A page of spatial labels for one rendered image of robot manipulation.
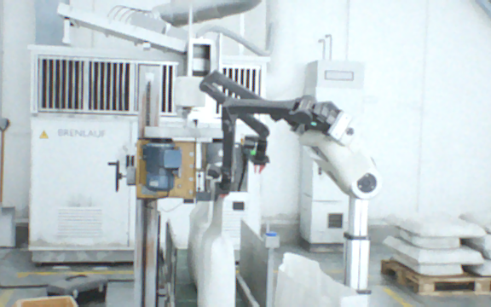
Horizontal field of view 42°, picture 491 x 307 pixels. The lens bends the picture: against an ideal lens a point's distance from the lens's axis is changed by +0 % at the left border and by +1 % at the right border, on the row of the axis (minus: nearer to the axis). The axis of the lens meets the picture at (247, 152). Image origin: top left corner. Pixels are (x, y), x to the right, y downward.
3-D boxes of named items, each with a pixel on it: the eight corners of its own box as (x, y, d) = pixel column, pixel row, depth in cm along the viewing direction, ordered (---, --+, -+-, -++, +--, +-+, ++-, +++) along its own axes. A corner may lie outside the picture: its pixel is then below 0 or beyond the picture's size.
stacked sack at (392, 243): (464, 256, 607) (465, 241, 606) (399, 257, 591) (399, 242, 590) (440, 247, 648) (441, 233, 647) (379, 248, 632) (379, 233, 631)
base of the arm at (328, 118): (338, 111, 274) (323, 135, 273) (322, 101, 272) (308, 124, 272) (344, 111, 265) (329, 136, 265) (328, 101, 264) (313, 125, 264)
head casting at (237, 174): (248, 192, 359) (250, 139, 358) (204, 191, 355) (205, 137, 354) (239, 186, 389) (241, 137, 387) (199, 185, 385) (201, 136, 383)
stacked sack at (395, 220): (463, 232, 601) (465, 217, 600) (395, 231, 593) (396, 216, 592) (444, 224, 644) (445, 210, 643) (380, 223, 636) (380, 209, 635)
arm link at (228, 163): (231, 124, 284) (239, 107, 291) (219, 120, 285) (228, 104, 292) (229, 181, 317) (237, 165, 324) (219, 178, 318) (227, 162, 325)
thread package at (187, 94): (207, 108, 333) (208, 75, 332) (175, 107, 330) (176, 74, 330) (204, 109, 350) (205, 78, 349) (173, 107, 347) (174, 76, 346)
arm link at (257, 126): (205, 80, 316) (205, 77, 327) (198, 89, 317) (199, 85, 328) (272, 132, 324) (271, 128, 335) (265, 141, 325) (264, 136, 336)
